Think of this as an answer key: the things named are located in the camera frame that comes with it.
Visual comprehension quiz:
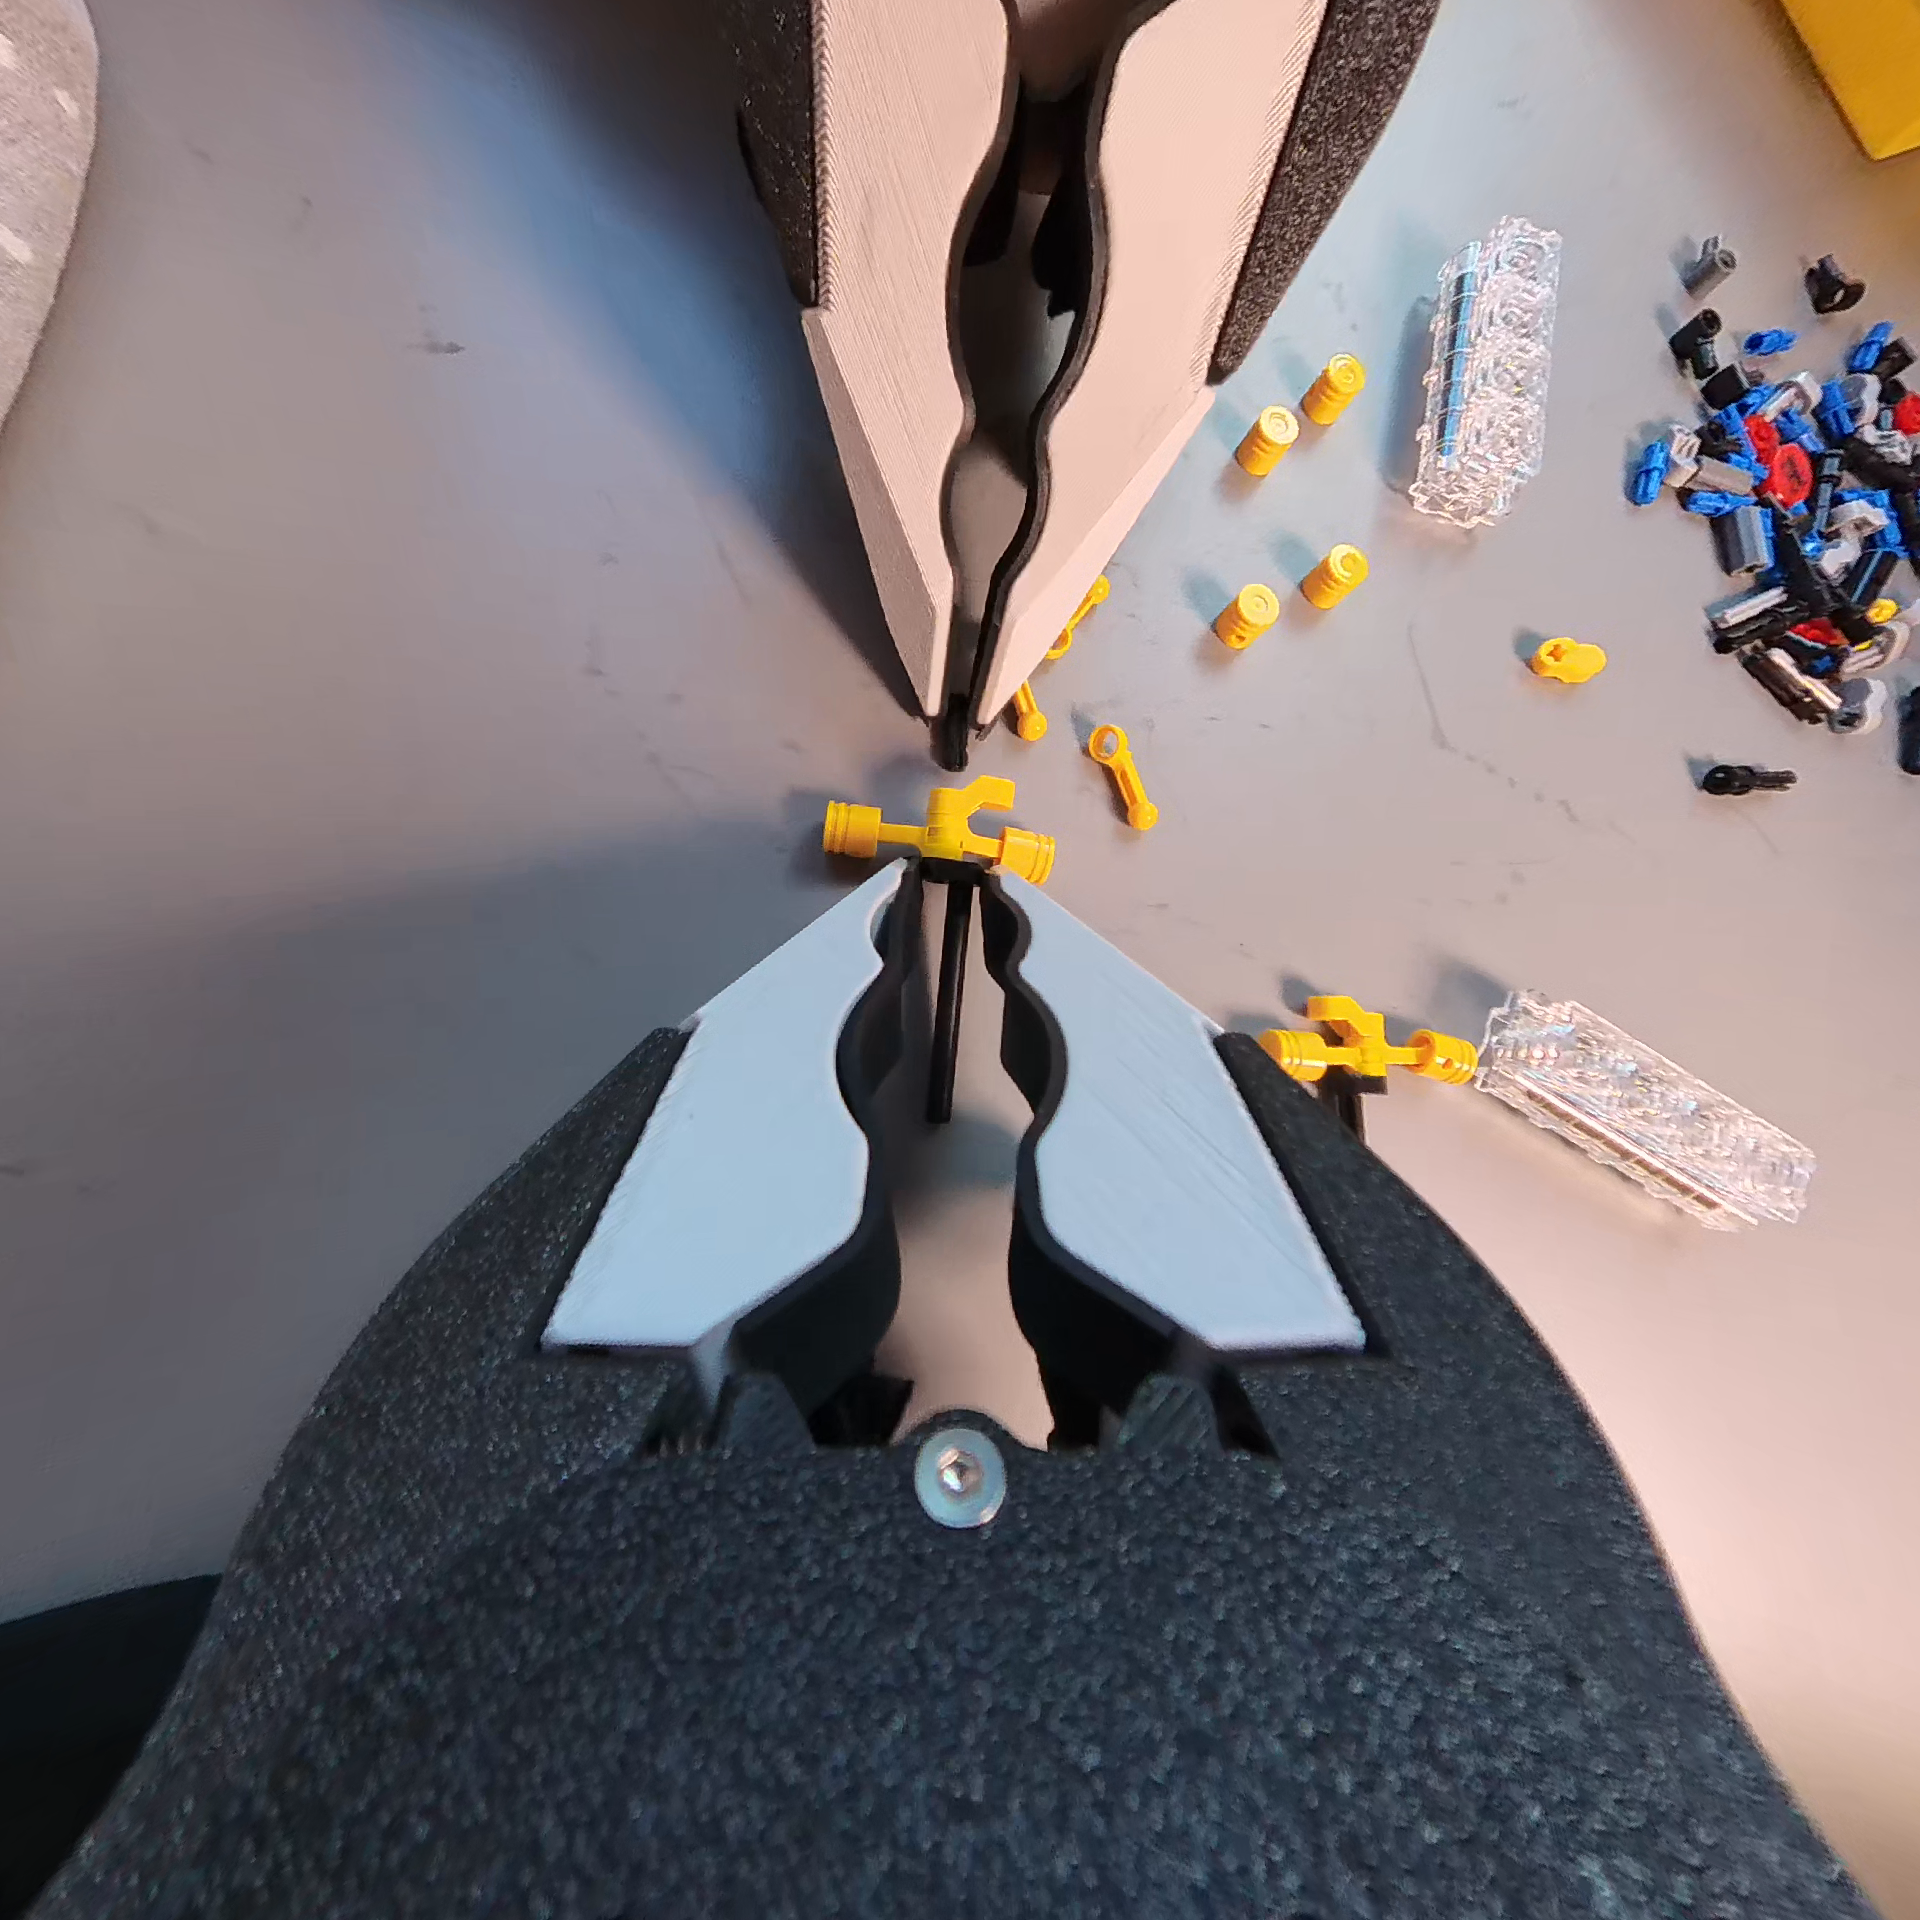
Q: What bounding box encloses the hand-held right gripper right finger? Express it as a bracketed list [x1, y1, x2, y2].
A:
[981, 868, 1371, 1354]

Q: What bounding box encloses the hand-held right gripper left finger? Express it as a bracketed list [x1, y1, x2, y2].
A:
[538, 859, 918, 1354]

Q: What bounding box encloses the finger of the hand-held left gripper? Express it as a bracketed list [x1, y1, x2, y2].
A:
[801, 0, 1028, 723]
[963, 0, 1332, 738]

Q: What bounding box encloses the yellow piston crank assembly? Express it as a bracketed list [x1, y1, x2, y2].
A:
[824, 775, 1057, 1125]
[1256, 997, 1482, 1147]

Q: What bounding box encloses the transparent cylinder block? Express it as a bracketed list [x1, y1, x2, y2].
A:
[1472, 988, 1817, 1232]
[1411, 214, 1564, 530]

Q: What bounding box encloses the pile of mixed building parts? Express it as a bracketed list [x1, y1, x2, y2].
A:
[1623, 306, 1920, 775]

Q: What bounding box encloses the grey desk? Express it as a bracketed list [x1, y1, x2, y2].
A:
[0, 0, 1920, 1920]

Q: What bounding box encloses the yellow plastic bin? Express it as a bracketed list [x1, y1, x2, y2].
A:
[1775, 0, 1920, 164]

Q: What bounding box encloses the person's grey speckled sweatshirt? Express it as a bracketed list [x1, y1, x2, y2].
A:
[0, 0, 100, 427]

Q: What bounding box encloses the dark cloth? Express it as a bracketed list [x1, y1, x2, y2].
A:
[0, 1575, 228, 1920]

